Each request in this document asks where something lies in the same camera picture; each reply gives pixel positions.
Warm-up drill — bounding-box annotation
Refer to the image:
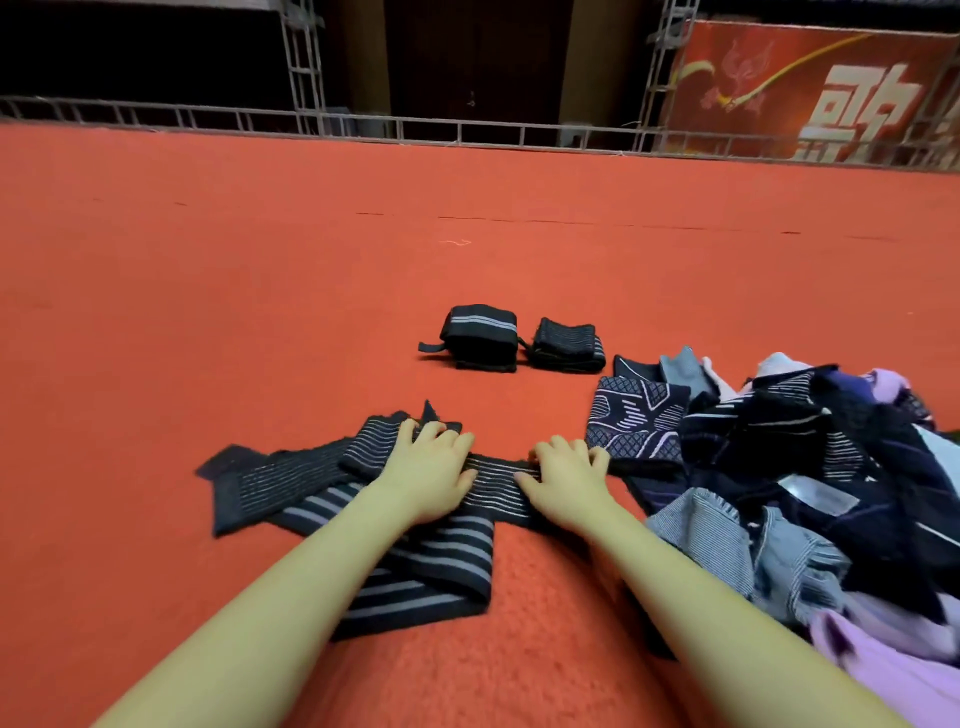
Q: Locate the person's right forearm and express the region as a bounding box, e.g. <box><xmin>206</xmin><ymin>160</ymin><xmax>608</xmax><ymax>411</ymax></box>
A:
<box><xmin>585</xmin><ymin>510</ymin><xmax>909</xmax><ymax>728</ymax></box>

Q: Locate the dark brown door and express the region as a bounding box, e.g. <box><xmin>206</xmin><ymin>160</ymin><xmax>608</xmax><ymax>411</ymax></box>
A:
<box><xmin>387</xmin><ymin>0</ymin><xmax>575</xmax><ymax>129</ymax></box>

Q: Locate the pile of black striped bands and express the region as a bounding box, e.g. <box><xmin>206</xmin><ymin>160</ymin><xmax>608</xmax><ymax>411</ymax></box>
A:
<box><xmin>195</xmin><ymin>400</ymin><xmax>467</xmax><ymax>537</ymax></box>

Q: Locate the person's right hand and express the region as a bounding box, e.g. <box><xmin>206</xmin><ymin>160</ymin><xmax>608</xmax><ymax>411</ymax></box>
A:
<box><xmin>514</xmin><ymin>435</ymin><xmax>617</xmax><ymax>539</ymax></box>

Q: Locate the grey metal truss tower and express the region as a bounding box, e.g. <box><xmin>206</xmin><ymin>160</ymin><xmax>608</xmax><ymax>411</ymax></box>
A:
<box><xmin>280</xmin><ymin>0</ymin><xmax>329</xmax><ymax>137</ymax></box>
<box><xmin>637</xmin><ymin>0</ymin><xmax>699</xmax><ymax>152</ymax></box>

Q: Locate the person's left hand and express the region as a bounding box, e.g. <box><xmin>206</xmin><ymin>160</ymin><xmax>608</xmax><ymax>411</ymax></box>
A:
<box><xmin>367</xmin><ymin>420</ymin><xmax>479</xmax><ymax>527</ymax></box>

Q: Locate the heap of dark patterned socks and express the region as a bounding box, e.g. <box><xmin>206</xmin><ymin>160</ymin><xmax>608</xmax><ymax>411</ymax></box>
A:
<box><xmin>585</xmin><ymin>345</ymin><xmax>960</xmax><ymax>728</ymax></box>

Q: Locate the red banner with white print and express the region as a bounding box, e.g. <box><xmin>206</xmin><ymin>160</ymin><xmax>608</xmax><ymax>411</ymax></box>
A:
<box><xmin>660</xmin><ymin>18</ymin><xmax>960</xmax><ymax>167</ymax></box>

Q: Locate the person's left forearm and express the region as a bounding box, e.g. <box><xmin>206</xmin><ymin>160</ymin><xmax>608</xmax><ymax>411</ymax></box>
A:
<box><xmin>97</xmin><ymin>502</ymin><xmax>437</xmax><ymax>728</ymax></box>

